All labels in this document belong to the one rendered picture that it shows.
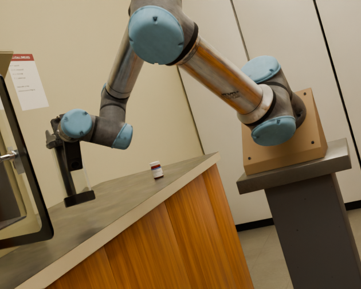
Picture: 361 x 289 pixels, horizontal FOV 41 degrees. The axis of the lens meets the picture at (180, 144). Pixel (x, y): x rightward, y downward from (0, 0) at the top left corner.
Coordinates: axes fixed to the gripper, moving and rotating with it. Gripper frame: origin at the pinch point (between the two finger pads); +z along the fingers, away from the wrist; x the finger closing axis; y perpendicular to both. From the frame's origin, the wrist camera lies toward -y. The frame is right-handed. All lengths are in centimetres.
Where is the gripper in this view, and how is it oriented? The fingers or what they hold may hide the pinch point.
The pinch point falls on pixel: (64, 144)
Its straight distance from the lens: 163.7
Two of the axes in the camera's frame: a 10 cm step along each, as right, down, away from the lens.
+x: -9.0, 2.4, -3.6
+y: -2.7, -9.6, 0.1
